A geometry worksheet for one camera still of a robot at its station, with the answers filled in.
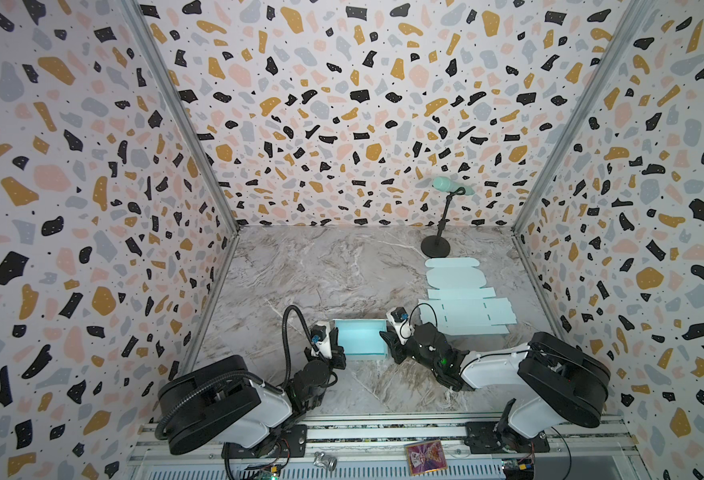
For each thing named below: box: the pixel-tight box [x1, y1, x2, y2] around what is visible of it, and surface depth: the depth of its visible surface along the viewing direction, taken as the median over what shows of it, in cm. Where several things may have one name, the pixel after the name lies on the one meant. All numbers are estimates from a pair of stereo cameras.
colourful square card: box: [406, 440, 448, 476], surface depth 72 cm
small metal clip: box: [313, 451, 338, 471], surface depth 71 cm
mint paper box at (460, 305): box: [418, 257, 517, 336], surface depth 105 cm
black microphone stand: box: [421, 176, 475, 258], surface depth 118 cm
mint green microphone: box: [432, 176, 475, 199], surface depth 92 cm
